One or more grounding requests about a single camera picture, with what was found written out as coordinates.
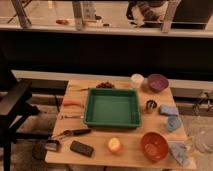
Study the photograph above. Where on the red bowl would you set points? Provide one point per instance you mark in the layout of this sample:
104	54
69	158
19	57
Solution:
154	146

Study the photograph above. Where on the blue grey towel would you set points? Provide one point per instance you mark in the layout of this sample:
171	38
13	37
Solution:
179	152

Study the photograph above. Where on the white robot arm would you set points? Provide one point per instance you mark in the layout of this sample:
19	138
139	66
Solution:
204	141

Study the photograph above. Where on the purple bowl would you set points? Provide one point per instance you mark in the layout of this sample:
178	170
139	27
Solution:
157	82

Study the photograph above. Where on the dark grapes bunch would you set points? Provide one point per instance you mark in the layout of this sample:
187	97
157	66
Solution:
105	85

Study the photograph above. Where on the green plastic tray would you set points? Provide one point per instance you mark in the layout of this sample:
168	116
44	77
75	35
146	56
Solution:
115	108

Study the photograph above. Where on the white cup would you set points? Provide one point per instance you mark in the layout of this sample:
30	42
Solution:
136	80

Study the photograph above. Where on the orange carrot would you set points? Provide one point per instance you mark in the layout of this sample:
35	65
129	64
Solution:
72	102

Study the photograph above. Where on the metal spoon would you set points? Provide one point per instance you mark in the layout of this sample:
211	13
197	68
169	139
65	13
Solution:
71	117

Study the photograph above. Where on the yellow red apple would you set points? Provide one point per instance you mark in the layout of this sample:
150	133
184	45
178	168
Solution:
114	145

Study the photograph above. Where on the blue sponge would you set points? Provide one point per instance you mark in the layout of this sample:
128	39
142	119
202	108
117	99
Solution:
168	110

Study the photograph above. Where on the black rectangular block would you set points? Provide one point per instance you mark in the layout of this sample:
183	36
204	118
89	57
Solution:
81	148

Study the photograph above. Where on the person in background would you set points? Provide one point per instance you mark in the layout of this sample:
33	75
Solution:
147	13

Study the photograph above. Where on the black chair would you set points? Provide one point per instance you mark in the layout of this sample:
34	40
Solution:
14	110

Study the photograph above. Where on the black handled knife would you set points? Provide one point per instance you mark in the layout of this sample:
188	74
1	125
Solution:
75	132

